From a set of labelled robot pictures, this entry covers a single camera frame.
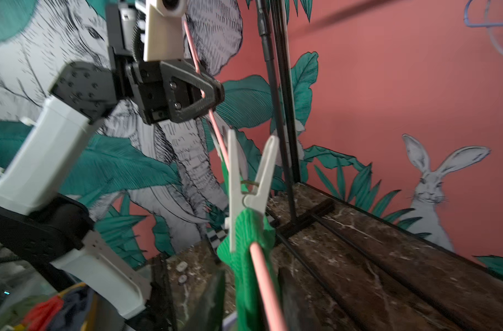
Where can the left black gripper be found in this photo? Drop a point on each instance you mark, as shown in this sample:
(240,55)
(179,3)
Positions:
(162,90)

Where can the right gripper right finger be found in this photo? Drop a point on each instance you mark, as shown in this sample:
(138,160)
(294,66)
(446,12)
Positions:
(298,311)

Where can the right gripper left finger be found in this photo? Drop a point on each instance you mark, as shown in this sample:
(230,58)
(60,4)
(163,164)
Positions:
(208,313)

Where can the pink wire hanger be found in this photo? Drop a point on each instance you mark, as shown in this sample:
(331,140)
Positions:
(275,314)

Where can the green tank top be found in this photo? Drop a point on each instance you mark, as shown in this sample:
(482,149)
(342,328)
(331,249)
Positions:
(250,227)

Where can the grey clothespin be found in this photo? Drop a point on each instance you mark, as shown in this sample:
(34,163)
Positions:
(248,194)

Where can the light blue wire hanger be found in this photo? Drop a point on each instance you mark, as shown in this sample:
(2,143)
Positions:
(485,21)

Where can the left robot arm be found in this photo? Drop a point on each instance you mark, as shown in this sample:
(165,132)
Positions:
(45,227)

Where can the checkerboard calibration plate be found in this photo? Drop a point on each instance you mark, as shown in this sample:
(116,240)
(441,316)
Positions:
(216,237)

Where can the black clothes rack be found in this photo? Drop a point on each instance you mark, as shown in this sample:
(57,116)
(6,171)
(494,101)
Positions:
(272,30)

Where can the yellow bin of clothes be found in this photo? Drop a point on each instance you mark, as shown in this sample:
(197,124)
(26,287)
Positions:
(71,309)

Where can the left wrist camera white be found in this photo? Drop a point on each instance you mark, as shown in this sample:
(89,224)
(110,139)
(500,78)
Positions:
(164,30)

